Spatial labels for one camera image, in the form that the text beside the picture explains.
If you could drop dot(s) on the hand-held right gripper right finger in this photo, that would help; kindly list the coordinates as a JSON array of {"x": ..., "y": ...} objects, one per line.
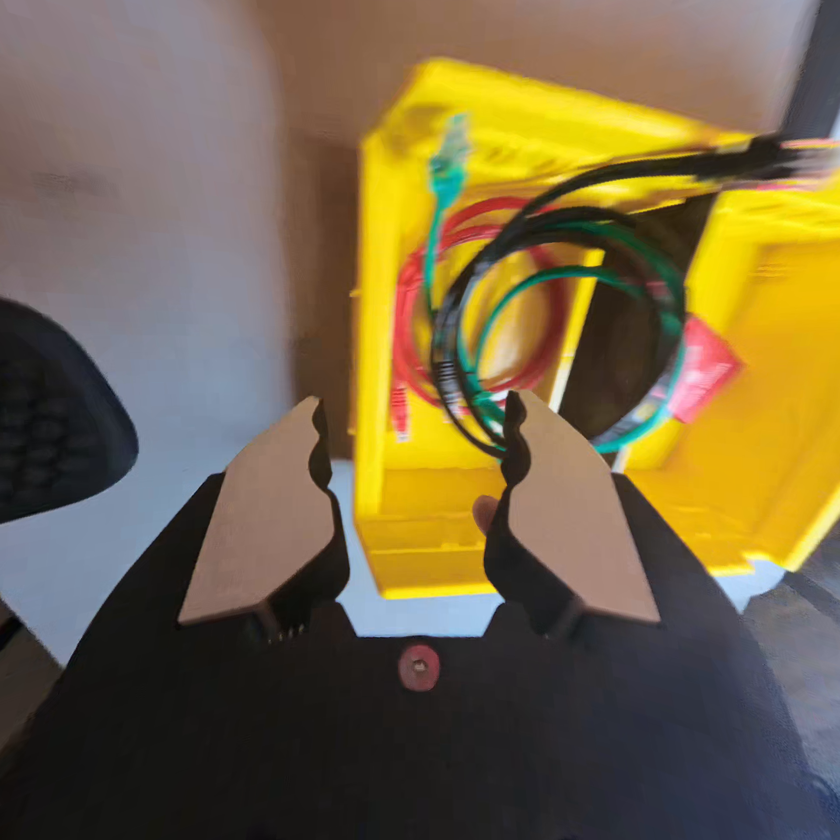
[{"x": 571, "y": 525}]

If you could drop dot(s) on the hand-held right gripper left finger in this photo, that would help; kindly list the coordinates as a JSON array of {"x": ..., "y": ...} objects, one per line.
[{"x": 269, "y": 525}]

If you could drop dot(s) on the yellow plastic bin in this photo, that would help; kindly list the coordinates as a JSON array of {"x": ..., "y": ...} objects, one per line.
[{"x": 407, "y": 518}]

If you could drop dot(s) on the red label tag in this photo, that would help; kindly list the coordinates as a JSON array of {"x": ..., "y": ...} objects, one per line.
[{"x": 705, "y": 371}]

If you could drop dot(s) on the black mesh chair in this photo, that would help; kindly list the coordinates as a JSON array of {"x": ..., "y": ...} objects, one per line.
[{"x": 52, "y": 420}]

